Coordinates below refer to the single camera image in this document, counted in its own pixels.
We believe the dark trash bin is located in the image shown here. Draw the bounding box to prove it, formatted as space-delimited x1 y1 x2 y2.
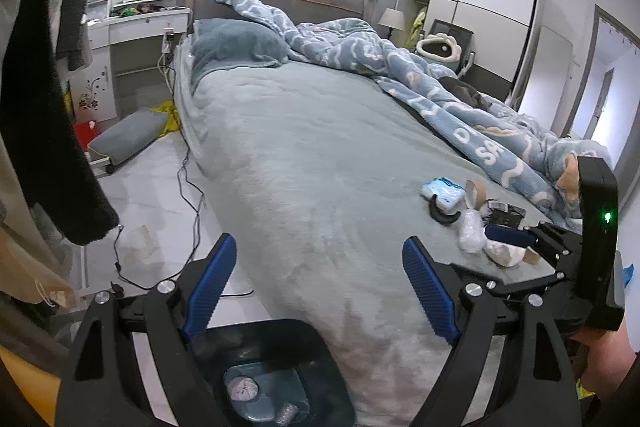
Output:
192 318 357 427

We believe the grey-blue fleece bed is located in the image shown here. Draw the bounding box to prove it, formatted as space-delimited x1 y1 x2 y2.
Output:
172 0 621 427

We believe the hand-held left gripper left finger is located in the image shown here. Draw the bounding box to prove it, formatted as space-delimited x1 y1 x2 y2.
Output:
55 233 238 427

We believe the red box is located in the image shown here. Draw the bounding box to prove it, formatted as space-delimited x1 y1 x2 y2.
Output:
74 119 99 152

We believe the person's right forearm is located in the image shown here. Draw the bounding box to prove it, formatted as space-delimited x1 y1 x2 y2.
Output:
575 324 640 423

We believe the blue white packet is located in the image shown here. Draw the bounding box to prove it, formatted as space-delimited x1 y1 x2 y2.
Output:
421 177 467 212

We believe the small clear plastic wad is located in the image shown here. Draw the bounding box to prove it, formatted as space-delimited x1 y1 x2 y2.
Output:
274 403 300 425

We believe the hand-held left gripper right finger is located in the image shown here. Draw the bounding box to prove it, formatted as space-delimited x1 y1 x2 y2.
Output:
401 235 586 427

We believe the white tissue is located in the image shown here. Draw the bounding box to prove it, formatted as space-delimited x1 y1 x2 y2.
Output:
227 377 261 404
484 239 528 268

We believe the blue-grey pillow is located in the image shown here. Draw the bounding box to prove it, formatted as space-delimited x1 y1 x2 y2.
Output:
191 19 290 84

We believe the white wardrobe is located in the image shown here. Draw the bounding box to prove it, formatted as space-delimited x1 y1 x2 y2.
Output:
395 0 542 102

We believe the white cabinet floral decal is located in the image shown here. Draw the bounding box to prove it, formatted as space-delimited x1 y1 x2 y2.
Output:
65 59 119 124

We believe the black cable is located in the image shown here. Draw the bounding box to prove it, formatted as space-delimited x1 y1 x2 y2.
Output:
112 57 256 300

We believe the yellow garment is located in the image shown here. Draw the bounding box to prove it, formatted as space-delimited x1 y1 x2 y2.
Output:
0 347 61 427

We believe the beige bedside lamp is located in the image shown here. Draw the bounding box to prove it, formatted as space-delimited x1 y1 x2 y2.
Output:
378 8 406 40

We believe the black curved object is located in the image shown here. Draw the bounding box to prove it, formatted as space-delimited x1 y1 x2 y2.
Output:
429 199 463 226

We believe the black hanging garment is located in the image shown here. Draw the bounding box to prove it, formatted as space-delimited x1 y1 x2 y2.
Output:
0 0 121 245

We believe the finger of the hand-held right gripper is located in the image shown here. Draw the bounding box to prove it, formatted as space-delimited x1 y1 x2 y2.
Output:
482 273 577 304
484 223 584 280

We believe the yellow cloth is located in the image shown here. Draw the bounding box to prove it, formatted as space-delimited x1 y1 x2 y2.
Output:
150 103 182 134

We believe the grey floor cushion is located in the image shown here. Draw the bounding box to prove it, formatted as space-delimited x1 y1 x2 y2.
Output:
87 108 173 178

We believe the white dressing table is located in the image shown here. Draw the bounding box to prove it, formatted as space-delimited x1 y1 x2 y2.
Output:
85 0 193 118

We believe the beige hanging garment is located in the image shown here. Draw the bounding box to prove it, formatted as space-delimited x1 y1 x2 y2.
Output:
0 142 81 308

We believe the dark cloth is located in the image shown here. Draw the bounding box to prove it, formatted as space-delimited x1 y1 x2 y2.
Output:
439 77 497 109

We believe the blue printed blanket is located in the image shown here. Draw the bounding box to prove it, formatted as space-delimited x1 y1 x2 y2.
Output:
214 0 613 228

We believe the clear plastic wrapper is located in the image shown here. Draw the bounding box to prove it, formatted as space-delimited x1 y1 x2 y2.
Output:
457 208 487 254

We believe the black tissue pack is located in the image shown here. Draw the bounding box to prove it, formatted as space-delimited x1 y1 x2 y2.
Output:
484 200 527 230

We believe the white plush cushion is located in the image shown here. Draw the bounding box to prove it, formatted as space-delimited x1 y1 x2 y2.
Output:
417 34 459 60

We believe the white door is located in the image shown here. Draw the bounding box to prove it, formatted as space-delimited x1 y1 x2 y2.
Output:
520 24 574 138

